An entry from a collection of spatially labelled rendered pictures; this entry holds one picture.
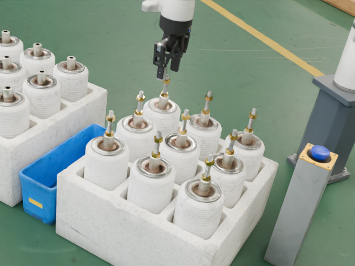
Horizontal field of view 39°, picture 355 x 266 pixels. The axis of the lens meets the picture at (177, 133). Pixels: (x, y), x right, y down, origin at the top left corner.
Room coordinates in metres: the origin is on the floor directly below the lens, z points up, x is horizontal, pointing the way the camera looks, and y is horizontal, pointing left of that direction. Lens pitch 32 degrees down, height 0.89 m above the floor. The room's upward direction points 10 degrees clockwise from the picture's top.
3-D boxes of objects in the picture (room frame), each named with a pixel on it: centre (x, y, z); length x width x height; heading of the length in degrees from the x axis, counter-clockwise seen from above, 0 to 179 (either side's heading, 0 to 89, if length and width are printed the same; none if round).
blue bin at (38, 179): (1.03, 0.25, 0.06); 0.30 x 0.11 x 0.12; 157
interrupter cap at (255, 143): (1.02, -0.16, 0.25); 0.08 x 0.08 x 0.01
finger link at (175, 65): (1.15, 0.04, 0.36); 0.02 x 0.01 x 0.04; 67
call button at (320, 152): (0.91, -0.31, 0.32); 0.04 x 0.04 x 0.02
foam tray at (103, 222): (0.96, -0.01, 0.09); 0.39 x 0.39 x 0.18; 66
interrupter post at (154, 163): (0.85, 0.04, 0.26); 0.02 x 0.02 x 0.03
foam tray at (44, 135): (1.18, 0.48, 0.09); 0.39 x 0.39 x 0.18; 67
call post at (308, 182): (0.91, -0.31, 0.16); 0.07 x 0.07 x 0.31; 66
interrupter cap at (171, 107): (1.12, 0.05, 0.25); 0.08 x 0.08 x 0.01
